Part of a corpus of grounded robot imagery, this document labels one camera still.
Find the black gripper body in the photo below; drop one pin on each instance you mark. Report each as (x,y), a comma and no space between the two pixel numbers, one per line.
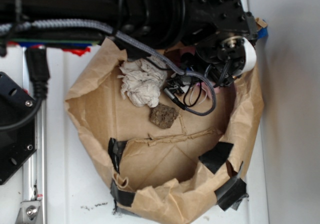
(224,35)

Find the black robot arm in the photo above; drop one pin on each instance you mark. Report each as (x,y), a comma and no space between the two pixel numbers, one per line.
(159,24)

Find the crumpled white paper towel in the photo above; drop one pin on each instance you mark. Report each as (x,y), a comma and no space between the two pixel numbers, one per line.
(142,81)

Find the brown scrubbing pad block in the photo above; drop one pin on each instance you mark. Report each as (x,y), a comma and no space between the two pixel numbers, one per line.
(163,116)

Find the brown paper bag bin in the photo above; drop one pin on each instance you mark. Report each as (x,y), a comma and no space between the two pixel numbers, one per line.
(174,175)

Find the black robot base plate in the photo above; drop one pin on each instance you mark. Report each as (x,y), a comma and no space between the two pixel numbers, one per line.
(18,145)

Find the aluminium extrusion rail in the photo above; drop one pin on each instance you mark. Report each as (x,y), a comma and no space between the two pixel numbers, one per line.
(34,179)

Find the metal corner bracket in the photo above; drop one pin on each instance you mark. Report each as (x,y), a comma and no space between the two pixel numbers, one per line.
(30,212)

